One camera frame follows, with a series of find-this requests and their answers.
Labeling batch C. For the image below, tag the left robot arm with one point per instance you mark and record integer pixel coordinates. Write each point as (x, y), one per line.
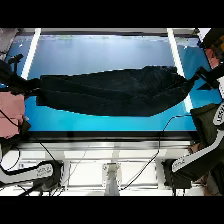
(15, 83)

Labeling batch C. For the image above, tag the pink garment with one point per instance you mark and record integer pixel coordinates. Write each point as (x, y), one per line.
(11, 113)

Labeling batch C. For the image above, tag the heap of clothes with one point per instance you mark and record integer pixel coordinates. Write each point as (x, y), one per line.
(215, 41)

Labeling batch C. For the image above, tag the black pants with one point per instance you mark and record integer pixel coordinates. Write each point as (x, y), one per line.
(113, 91)

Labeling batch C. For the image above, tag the silver frame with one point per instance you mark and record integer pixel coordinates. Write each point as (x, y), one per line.
(100, 173)

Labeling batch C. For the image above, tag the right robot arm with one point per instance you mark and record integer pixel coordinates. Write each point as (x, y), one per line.
(206, 150)

